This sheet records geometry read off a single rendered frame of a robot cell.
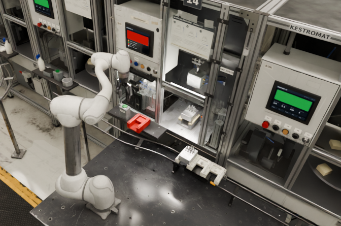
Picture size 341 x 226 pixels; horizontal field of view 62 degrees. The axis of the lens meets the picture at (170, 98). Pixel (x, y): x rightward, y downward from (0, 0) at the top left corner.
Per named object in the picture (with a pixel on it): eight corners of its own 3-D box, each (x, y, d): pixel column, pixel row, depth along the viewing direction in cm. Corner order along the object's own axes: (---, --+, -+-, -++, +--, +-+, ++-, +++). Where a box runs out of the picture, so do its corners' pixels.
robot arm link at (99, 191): (110, 212, 193) (108, 193, 180) (84, 207, 195) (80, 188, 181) (117, 191, 206) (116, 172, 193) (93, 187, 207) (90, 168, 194)
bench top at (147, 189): (30, 215, 198) (29, 212, 195) (129, 130, 270) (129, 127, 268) (227, 384, 137) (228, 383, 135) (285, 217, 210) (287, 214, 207)
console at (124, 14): (114, 61, 228) (110, 5, 200) (136, 49, 248) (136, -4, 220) (157, 80, 211) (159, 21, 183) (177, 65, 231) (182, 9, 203)
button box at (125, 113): (119, 117, 244) (118, 106, 237) (125, 112, 250) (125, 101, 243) (126, 121, 241) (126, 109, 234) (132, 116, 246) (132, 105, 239)
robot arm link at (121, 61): (132, 66, 220) (115, 64, 221) (131, 49, 210) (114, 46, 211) (128, 74, 211) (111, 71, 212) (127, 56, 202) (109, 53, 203)
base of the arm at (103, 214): (108, 224, 192) (107, 220, 189) (84, 206, 201) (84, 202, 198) (126, 204, 205) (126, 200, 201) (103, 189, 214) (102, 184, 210)
